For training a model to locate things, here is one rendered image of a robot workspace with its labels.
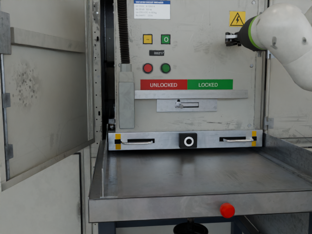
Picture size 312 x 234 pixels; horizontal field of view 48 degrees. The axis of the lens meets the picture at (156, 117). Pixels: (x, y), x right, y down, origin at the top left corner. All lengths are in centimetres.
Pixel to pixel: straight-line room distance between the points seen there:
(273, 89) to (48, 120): 93
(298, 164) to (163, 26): 60
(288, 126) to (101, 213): 102
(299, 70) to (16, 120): 73
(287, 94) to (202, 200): 87
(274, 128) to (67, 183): 90
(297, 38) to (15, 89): 71
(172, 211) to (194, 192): 7
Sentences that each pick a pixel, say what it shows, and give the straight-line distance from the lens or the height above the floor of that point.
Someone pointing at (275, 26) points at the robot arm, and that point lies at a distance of 84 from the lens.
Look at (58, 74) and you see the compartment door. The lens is 123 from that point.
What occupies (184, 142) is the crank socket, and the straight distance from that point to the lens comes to 119.
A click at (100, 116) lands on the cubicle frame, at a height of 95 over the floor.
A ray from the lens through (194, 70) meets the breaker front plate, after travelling 121.
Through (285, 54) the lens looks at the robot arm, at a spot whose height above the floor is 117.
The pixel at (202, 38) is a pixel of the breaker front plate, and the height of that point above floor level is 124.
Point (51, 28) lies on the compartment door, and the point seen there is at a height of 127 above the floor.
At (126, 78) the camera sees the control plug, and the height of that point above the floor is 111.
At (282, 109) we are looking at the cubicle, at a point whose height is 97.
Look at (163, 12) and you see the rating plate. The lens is 120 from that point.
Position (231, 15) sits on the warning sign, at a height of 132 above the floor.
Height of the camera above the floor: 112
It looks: 7 degrees down
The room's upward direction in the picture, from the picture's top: straight up
